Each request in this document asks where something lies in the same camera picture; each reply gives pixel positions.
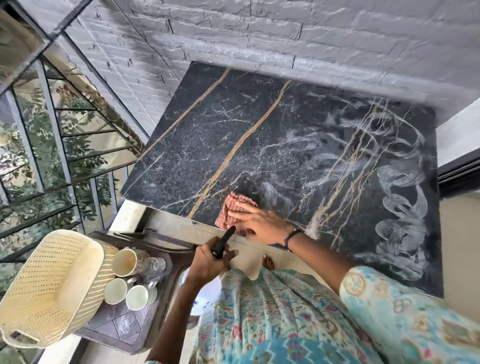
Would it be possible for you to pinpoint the clear drinking glass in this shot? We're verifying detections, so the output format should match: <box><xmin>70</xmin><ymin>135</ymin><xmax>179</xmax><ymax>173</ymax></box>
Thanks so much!
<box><xmin>142</xmin><ymin>256</ymin><xmax>167</xmax><ymax>282</ymax></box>

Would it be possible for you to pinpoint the cream plastic basket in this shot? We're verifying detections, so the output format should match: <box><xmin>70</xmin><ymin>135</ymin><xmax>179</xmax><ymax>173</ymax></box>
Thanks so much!
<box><xmin>0</xmin><ymin>229</ymin><xmax>120</xmax><ymax>350</ymax></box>

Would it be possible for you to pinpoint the black marble table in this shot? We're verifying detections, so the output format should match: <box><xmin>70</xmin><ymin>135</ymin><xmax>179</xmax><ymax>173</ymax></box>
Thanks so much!
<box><xmin>119</xmin><ymin>61</ymin><xmax>445</xmax><ymax>300</ymax></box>

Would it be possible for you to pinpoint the cream floral cup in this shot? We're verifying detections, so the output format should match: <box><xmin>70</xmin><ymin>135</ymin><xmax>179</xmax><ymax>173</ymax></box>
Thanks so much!
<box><xmin>112</xmin><ymin>247</ymin><xmax>151</xmax><ymax>278</ymax></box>

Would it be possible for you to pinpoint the person's right hand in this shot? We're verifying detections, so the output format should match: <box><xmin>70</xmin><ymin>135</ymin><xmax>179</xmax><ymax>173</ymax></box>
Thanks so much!
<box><xmin>227</xmin><ymin>201</ymin><xmax>295</xmax><ymax>247</ymax></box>

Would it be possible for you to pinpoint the brown checked cloth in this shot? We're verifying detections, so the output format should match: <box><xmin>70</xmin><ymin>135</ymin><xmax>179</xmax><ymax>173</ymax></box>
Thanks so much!
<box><xmin>214</xmin><ymin>191</ymin><xmax>260</xmax><ymax>237</ymax></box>

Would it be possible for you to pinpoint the white spray bottle black head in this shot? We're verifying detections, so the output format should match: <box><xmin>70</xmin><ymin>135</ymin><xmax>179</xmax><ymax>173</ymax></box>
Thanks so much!
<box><xmin>189</xmin><ymin>224</ymin><xmax>238</xmax><ymax>320</ymax></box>

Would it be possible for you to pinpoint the person's left forearm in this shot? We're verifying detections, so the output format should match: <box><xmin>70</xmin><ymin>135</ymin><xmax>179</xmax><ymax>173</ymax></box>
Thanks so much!
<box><xmin>146</xmin><ymin>279</ymin><xmax>211</xmax><ymax>364</ymax></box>

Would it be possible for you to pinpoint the person's right forearm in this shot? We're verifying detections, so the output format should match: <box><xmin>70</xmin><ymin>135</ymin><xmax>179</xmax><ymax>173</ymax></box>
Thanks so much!
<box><xmin>288</xmin><ymin>230</ymin><xmax>355</xmax><ymax>295</ymax></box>

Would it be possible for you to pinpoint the black door frame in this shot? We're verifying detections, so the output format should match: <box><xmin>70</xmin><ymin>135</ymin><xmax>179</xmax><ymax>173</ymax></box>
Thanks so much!
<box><xmin>436</xmin><ymin>148</ymin><xmax>480</xmax><ymax>200</ymax></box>

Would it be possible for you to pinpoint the green leafy tree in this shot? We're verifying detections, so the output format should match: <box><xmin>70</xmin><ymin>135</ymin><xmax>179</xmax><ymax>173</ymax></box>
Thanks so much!
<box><xmin>0</xmin><ymin>67</ymin><xmax>128</xmax><ymax>301</ymax></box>

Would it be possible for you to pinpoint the dark brown plastic stool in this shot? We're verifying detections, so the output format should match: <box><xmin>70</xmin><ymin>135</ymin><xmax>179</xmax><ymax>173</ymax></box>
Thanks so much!
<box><xmin>73</xmin><ymin>228</ymin><xmax>198</xmax><ymax>356</ymax></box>

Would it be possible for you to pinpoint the black bead bracelet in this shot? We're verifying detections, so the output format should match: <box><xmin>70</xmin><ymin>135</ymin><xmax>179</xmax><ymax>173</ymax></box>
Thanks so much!
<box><xmin>283</xmin><ymin>228</ymin><xmax>304</xmax><ymax>252</ymax></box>

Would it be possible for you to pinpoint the white mug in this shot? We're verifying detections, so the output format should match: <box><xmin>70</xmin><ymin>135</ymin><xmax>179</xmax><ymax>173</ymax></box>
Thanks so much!
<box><xmin>103</xmin><ymin>276</ymin><xmax>143</xmax><ymax>306</ymax></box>
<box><xmin>125</xmin><ymin>281</ymin><xmax>160</xmax><ymax>312</ymax></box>

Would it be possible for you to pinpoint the person's left hand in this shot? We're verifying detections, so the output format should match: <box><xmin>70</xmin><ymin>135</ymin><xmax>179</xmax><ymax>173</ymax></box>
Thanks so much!
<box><xmin>185</xmin><ymin>236</ymin><xmax>240</xmax><ymax>289</ymax></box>

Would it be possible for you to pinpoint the white concrete ledge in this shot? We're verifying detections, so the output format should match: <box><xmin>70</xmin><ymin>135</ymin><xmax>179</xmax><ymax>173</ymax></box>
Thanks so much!
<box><xmin>37</xmin><ymin>198</ymin><xmax>147</xmax><ymax>364</ymax></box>

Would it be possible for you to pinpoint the black metal railing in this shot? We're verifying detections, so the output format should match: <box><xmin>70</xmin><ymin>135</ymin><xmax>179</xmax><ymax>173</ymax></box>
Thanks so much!
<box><xmin>0</xmin><ymin>0</ymin><xmax>151</xmax><ymax>353</ymax></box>

